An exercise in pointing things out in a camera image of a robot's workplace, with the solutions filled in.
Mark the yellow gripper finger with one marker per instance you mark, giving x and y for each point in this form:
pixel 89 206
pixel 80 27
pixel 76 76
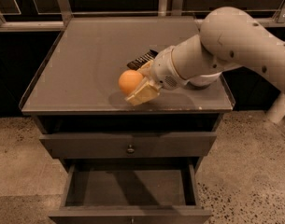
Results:
pixel 144 70
pixel 147 90

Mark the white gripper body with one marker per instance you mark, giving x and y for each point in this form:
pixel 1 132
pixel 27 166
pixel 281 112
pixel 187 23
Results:
pixel 163 67

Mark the orange fruit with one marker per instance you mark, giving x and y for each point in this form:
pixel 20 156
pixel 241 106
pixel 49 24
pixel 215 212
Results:
pixel 129 80

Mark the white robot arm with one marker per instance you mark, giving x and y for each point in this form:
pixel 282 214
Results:
pixel 228 39

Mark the top grey drawer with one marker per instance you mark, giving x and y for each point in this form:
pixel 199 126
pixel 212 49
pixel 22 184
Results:
pixel 114 145

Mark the round top drawer knob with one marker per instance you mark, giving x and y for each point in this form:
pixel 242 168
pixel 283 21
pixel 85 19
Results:
pixel 130 149

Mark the grey drawer cabinet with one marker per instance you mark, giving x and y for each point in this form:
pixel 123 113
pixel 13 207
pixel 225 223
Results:
pixel 76 89

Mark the open middle grey drawer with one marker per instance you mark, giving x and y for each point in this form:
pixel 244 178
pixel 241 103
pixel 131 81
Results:
pixel 157 194

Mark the white bowl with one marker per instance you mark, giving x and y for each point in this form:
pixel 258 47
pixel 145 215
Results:
pixel 202 82

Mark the metal railing frame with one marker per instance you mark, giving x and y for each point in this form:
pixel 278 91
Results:
pixel 54 15

